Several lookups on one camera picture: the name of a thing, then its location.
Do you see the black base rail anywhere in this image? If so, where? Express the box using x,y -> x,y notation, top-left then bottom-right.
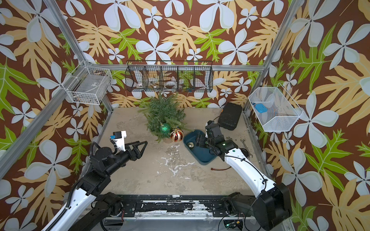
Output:
86,192 -> 261,220

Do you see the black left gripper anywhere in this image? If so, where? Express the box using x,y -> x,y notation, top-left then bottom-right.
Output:
106,139 -> 146,177

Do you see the right aluminium frame post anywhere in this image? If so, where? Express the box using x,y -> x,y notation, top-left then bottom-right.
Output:
242,0 -> 301,113

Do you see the metal wrench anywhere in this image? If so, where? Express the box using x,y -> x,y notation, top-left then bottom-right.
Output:
240,139 -> 253,159

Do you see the teal plastic tray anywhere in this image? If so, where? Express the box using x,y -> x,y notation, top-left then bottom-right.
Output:
183,130 -> 216,166

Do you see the small green christmas tree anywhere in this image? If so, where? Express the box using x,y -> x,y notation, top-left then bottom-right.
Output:
139,95 -> 186,142

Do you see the black plastic case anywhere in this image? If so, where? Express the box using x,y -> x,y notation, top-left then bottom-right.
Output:
218,103 -> 242,131

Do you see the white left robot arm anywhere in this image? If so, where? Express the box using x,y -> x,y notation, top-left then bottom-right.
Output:
43,141 -> 148,231

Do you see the white mesh angled basket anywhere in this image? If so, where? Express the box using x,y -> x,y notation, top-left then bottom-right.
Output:
248,84 -> 304,133

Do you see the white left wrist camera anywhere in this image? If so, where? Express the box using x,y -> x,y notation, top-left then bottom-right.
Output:
110,131 -> 127,153

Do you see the black wire wall basket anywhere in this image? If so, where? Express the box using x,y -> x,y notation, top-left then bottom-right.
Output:
123,60 -> 214,92

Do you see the white wire square basket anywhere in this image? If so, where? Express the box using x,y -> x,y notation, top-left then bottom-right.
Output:
63,61 -> 112,105

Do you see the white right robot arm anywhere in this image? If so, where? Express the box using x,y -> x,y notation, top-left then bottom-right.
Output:
196,120 -> 293,231

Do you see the blue object in basket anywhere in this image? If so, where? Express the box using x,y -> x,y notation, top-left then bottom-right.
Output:
254,104 -> 268,113

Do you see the aluminium corner frame post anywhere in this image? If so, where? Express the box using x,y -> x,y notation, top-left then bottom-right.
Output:
44,1 -> 113,112

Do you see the green glitter ball ornament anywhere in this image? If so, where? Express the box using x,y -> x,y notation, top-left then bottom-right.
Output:
160,123 -> 171,135

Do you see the red gold striped ornament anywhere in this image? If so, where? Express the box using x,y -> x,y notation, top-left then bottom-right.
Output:
170,128 -> 184,142

